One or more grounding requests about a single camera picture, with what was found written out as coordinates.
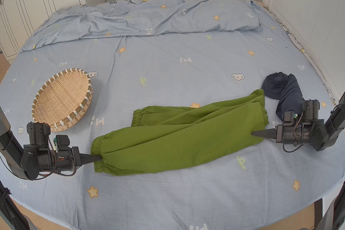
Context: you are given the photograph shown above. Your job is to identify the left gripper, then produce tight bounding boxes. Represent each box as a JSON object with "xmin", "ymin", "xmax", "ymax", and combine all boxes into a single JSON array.
[{"xmin": 51, "ymin": 146, "xmax": 82, "ymax": 172}]

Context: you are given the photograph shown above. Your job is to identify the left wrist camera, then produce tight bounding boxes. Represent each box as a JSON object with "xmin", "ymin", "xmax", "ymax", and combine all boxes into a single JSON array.
[{"xmin": 53, "ymin": 135, "xmax": 70, "ymax": 152}]

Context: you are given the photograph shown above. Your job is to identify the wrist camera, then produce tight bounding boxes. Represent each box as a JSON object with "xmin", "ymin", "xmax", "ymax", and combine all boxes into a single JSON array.
[
  {"xmin": 282, "ymin": 111, "xmax": 297, "ymax": 127},
  {"xmin": 53, "ymin": 135, "xmax": 70, "ymax": 152}
]

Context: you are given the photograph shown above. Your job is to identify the green trousers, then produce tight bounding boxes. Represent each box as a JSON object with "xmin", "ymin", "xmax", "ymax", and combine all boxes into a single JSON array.
[{"xmin": 91, "ymin": 89, "xmax": 270, "ymax": 176}]

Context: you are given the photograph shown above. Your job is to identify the pale blue quilt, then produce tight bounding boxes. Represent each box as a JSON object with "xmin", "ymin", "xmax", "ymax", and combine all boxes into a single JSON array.
[{"xmin": 19, "ymin": 0, "xmax": 263, "ymax": 53}]

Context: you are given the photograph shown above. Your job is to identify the dark blue garment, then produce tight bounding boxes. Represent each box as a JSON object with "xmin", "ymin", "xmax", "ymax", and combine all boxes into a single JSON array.
[{"xmin": 261, "ymin": 72, "xmax": 305, "ymax": 121}]

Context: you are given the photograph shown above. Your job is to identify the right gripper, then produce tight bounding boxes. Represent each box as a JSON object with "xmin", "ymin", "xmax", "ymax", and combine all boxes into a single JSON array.
[{"xmin": 274, "ymin": 123, "xmax": 304, "ymax": 144}]

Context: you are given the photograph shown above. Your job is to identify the bed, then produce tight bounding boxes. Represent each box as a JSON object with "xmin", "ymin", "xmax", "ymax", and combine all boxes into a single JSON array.
[{"xmin": 0, "ymin": 0, "xmax": 345, "ymax": 230}]

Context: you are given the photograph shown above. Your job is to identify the black cable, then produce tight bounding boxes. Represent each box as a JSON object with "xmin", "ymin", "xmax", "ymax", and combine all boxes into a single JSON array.
[
  {"xmin": 282, "ymin": 142, "xmax": 303, "ymax": 153},
  {"xmin": 38, "ymin": 168, "xmax": 77, "ymax": 178}
]

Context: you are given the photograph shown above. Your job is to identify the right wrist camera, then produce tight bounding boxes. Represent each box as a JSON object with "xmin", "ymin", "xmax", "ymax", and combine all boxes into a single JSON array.
[{"xmin": 282, "ymin": 111, "xmax": 297, "ymax": 127}]

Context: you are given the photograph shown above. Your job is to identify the round woven basket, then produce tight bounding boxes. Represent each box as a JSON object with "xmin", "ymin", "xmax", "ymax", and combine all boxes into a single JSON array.
[{"xmin": 31, "ymin": 68, "xmax": 94, "ymax": 132}]

